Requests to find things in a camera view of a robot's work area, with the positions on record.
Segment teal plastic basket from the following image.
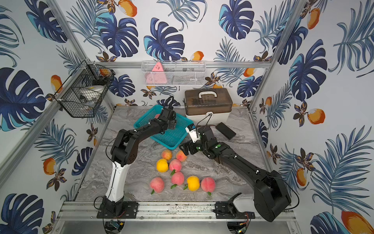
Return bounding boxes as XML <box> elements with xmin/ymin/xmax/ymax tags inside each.
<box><xmin>133</xmin><ymin>105</ymin><xmax>193</xmax><ymax>150</ymax></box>

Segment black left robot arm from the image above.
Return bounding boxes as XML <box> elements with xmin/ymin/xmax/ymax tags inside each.
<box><xmin>105</xmin><ymin>107</ymin><xmax>176</xmax><ymax>203</ymax></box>

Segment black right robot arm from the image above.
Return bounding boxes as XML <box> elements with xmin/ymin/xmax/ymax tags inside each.
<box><xmin>179</xmin><ymin>124</ymin><xmax>291</xmax><ymax>222</ymax></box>

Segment orange pink peach back middle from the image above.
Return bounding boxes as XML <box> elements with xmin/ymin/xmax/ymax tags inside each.
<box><xmin>176</xmin><ymin>150</ymin><xmax>187</xmax><ymax>162</ymax></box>

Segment orange pink peach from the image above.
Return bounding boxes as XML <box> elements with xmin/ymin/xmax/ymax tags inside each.
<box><xmin>161</xmin><ymin>149</ymin><xmax>173</xmax><ymax>161</ymax></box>
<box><xmin>176</xmin><ymin>150</ymin><xmax>187</xmax><ymax>162</ymax></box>

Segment orange pink peach back left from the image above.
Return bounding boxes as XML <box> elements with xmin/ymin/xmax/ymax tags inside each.
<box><xmin>161</xmin><ymin>149</ymin><xmax>173</xmax><ymax>161</ymax></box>

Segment black phone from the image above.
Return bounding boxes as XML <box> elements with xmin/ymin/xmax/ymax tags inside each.
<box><xmin>216</xmin><ymin>122</ymin><xmax>236</xmax><ymax>140</ymax></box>

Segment yellow peach middle left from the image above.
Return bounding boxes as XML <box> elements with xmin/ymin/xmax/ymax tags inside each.
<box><xmin>156</xmin><ymin>159</ymin><xmax>168</xmax><ymax>173</ymax></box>

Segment yellow peach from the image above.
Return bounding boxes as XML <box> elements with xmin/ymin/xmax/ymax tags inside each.
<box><xmin>183</xmin><ymin>175</ymin><xmax>200</xmax><ymax>192</ymax></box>
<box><xmin>156</xmin><ymin>159</ymin><xmax>168</xmax><ymax>173</ymax></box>

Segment brown lidded storage box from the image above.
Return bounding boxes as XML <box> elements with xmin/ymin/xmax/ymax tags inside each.
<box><xmin>184</xmin><ymin>88</ymin><xmax>233</xmax><ymax>125</ymax></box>

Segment yellow peach front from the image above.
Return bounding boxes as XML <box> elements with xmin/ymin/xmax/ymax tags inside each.
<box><xmin>183</xmin><ymin>175</ymin><xmax>200</xmax><ymax>192</ymax></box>

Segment pink triangle card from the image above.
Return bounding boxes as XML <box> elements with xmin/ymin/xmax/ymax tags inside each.
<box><xmin>145</xmin><ymin>62</ymin><xmax>168</xmax><ymax>85</ymax></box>

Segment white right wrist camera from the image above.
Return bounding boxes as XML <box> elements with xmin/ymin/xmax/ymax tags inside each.
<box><xmin>186</xmin><ymin>123</ymin><xmax>201</xmax><ymax>143</ymax></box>

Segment clear wall shelf tray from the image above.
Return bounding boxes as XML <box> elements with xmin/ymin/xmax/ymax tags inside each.
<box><xmin>141</xmin><ymin>60</ymin><xmax>206</xmax><ymax>86</ymax></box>

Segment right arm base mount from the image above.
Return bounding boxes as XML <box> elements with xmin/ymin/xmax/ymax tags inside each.
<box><xmin>212</xmin><ymin>201</ymin><xmax>255</xmax><ymax>219</ymax></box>

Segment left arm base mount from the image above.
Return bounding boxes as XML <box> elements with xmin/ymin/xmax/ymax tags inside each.
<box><xmin>96</xmin><ymin>201</ymin><xmax>139</xmax><ymax>219</ymax></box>

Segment black wire wall basket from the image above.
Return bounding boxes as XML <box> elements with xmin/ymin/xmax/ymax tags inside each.
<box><xmin>53</xmin><ymin>60</ymin><xmax>116</xmax><ymax>118</ymax></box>

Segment aluminium front rail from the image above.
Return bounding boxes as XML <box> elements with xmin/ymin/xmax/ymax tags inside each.
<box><xmin>56</xmin><ymin>201</ymin><xmax>296</xmax><ymax>222</ymax></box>

